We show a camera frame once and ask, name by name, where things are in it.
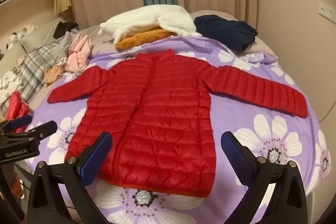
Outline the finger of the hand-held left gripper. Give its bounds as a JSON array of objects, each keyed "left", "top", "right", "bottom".
[
  {"left": 16, "top": 120, "right": 58, "bottom": 146},
  {"left": 0, "top": 115, "right": 32, "bottom": 135}
]

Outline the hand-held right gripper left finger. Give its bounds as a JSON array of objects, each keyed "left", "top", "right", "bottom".
[{"left": 26, "top": 131, "right": 112, "bottom": 224}]

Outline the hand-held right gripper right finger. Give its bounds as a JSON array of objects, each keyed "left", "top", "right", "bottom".
[{"left": 220, "top": 131, "right": 309, "bottom": 224}]

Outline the red puffer jacket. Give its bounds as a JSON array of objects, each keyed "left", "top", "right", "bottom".
[{"left": 47, "top": 49, "right": 309, "bottom": 198}]

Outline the small red puffer garment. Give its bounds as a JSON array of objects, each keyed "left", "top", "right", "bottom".
[{"left": 5, "top": 91, "right": 29, "bottom": 121}]

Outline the purple floral blanket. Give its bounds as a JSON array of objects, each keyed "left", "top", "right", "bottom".
[{"left": 24, "top": 36, "right": 332, "bottom": 224}]

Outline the white crumpled cloth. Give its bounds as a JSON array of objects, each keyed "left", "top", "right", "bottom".
[{"left": 0, "top": 70, "right": 21, "bottom": 94}]

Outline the tan cloth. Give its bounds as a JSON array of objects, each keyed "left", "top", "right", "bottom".
[{"left": 43, "top": 64, "right": 66, "bottom": 87}]

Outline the grey plaid garment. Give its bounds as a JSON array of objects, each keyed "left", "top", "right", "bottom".
[{"left": 20, "top": 31, "right": 79, "bottom": 104}]

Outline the pink garment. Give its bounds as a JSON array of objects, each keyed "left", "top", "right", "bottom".
[{"left": 65, "top": 33, "right": 92, "bottom": 73}]

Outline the white stuffed toy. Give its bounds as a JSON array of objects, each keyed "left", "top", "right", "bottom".
[{"left": 7, "top": 25, "right": 38, "bottom": 50}]

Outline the beige bed headboard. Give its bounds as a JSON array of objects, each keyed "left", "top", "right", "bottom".
[{"left": 0, "top": 17, "right": 66, "bottom": 77}]

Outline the dark brown garment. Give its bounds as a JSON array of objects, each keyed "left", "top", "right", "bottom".
[{"left": 53, "top": 21, "right": 79, "bottom": 39}]

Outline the orange garment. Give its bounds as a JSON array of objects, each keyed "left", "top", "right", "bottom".
[{"left": 115, "top": 27, "right": 177, "bottom": 50}]

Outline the navy blue garment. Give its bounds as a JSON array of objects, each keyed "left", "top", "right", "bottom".
[{"left": 194, "top": 14, "right": 258, "bottom": 53}]

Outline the white fleece garment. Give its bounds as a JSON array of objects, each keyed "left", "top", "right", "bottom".
[{"left": 99, "top": 4, "right": 202, "bottom": 45}]

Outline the white wall power strip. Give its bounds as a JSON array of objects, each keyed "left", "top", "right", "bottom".
[{"left": 318, "top": 2, "right": 336, "bottom": 21}]

